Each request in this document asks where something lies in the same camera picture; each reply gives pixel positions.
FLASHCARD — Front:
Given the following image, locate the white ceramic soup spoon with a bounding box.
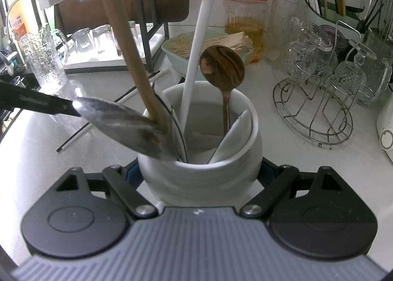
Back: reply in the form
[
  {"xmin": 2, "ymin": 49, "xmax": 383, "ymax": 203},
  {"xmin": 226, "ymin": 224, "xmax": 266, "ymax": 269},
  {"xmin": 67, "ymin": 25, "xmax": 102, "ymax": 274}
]
[{"xmin": 209, "ymin": 109, "xmax": 252, "ymax": 164}]

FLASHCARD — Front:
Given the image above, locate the large steel spoon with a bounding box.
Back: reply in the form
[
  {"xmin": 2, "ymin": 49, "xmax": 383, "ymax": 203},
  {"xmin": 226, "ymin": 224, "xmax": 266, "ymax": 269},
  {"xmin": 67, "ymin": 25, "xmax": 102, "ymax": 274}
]
[{"xmin": 73, "ymin": 97, "xmax": 179, "ymax": 161}]

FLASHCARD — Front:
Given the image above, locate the white ceramic mug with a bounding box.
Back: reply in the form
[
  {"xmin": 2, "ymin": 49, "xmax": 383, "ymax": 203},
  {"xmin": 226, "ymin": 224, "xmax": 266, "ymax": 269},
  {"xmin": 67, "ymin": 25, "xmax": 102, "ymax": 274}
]
[{"xmin": 137, "ymin": 81, "xmax": 262, "ymax": 208}]

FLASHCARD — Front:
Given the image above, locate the white black chopstick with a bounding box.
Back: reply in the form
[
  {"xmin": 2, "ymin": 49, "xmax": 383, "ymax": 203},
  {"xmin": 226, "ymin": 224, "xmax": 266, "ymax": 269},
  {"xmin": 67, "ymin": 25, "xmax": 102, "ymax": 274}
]
[{"xmin": 56, "ymin": 68, "xmax": 171, "ymax": 153}]

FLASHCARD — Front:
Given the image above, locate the copper long-handled spoon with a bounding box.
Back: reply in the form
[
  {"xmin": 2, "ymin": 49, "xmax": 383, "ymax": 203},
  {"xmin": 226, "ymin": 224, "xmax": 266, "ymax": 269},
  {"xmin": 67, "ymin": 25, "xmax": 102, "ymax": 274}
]
[{"xmin": 200, "ymin": 45, "xmax": 245, "ymax": 134}]

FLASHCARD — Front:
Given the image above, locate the brown wooden chopstick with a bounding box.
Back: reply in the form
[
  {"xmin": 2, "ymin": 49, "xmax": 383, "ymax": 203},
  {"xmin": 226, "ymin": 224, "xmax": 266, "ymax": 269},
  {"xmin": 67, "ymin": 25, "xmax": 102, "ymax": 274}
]
[{"xmin": 102, "ymin": 0, "xmax": 169, "ymax": 134}]

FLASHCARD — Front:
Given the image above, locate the white long-handled ladle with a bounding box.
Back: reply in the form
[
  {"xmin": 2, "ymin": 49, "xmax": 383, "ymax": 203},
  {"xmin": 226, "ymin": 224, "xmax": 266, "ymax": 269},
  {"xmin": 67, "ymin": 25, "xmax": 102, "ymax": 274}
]
[{"xmin": 179, "ymin": 0, "xmax": 214, "ymax": 133}]

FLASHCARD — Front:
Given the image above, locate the tall textured glass mug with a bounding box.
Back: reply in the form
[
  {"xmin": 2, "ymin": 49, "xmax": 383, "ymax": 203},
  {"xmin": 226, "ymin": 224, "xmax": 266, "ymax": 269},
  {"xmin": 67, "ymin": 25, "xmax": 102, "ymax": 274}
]
[{"xmin": 20, "ymin": 24, "xmax": 69, "ymax": 95}]

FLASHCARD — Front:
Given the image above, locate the yellow detergent jug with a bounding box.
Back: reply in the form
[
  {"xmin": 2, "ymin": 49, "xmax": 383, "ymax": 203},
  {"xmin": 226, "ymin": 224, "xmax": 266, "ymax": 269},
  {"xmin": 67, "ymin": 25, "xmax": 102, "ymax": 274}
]
[{"xmin": 9, "ymin": 0, "xmax": 38, "ymax": 46}]

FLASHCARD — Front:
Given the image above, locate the upturned glass left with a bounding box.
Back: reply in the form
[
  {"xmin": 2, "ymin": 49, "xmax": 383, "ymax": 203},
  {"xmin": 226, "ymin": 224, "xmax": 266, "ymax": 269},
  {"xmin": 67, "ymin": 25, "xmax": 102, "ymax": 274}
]
[{"xmin": 71, "ymin": 28, "xmax": 94, "ymax": 54}]

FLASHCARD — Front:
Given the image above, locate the upturned glass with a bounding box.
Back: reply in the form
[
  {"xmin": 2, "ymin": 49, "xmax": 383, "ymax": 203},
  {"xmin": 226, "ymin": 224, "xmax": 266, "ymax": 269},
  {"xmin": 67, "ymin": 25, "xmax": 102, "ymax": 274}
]
[
  {"xmin": 92, "ymin": 24, "xmax": 115, "ymax": 54},
  {"xmin": 71, "ymin": 28, "xmax": 94, "ymax": 54},
  {"xmin": 115, "ymin": 21, "xmax": 144, "ymax": 57}
]

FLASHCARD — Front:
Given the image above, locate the white drip tray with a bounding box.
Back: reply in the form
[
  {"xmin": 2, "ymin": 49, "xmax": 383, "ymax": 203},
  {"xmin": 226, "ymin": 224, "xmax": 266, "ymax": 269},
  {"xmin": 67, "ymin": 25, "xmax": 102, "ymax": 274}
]
[{"xmin": 65, "ymin": 28, "xmax": 165, "ymax": 71}]

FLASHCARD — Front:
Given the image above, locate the upturned glass middle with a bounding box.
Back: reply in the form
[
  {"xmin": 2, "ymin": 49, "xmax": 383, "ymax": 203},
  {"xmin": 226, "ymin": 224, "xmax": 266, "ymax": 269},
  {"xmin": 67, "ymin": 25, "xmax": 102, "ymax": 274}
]
[{"xmin": 92, "ymin": 24, "xmax": 115, "ymax": 54}]

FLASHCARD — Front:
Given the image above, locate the white electric cooker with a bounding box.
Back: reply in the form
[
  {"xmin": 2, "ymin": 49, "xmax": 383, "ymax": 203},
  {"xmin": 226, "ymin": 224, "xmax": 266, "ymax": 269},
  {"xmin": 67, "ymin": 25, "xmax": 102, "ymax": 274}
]
[{"xmin": 376, "ymin": 98, "xmax": 393, "ymax": 161}]

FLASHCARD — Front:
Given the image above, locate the upturned glass right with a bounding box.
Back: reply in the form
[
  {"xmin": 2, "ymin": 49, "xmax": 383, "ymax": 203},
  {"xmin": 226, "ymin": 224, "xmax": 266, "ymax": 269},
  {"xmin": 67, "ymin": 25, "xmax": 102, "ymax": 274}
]
[{"xmin": 115, "ymin": 21, "xmax": 144, "ymax": 57}]

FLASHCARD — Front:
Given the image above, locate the green basket of sticks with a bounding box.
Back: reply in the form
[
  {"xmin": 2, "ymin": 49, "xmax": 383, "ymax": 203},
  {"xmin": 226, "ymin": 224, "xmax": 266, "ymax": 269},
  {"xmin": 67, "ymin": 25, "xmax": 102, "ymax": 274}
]
[{"xmin": 160, "ymin": 28, "xmax": 254, "ymax": 78}]

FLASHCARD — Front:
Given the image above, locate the clear glass pitcher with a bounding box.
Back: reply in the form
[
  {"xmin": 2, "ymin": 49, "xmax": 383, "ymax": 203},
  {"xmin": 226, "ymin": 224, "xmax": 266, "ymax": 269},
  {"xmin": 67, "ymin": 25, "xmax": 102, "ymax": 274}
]
[{"xmin": 357, "ymin": 28, "xmax": 392, "ymax": 107}]

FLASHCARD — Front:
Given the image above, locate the black dish rack shelf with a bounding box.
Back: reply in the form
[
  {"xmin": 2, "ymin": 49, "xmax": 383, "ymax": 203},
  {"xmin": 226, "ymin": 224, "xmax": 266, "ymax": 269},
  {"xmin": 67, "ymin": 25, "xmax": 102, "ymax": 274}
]
[{"xmin": 30, "ymin": 0, "xmax": 168, "ymax": 73}]

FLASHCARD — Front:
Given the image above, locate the red-lid plastic jar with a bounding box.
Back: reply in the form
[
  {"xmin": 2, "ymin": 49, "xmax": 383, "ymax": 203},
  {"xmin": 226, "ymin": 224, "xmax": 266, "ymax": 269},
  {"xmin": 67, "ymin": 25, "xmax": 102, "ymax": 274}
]
[{"xmin": 224, "ymin": 0, "xmax": 268, "ymax": 63}]

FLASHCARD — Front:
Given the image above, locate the green white utensil caddy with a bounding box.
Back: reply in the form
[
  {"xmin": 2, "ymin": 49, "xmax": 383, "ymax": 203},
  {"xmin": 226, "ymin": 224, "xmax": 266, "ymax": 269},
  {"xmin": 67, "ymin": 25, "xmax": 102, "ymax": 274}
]
[{"xmin": 294, "ymin": 0, "xmax": 393, "ymax": 39}]

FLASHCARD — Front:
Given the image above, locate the wire glass holder rack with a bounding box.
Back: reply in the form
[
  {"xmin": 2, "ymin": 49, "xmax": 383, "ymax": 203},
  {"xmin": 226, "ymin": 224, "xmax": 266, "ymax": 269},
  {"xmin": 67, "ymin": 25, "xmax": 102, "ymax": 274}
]
[{"xmin": 272, "ymin": 21, "xmax": 377, "ymax": 146}]

